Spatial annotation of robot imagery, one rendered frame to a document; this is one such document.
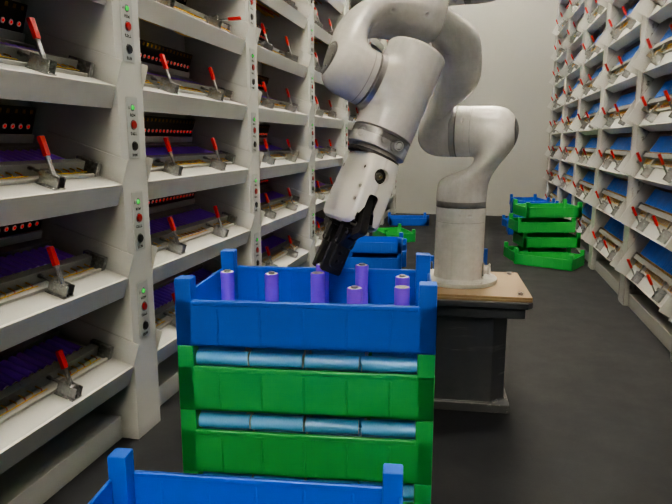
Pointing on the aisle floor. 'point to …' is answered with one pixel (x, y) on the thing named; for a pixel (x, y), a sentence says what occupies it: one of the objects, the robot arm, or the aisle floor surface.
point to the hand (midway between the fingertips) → (331, 257)
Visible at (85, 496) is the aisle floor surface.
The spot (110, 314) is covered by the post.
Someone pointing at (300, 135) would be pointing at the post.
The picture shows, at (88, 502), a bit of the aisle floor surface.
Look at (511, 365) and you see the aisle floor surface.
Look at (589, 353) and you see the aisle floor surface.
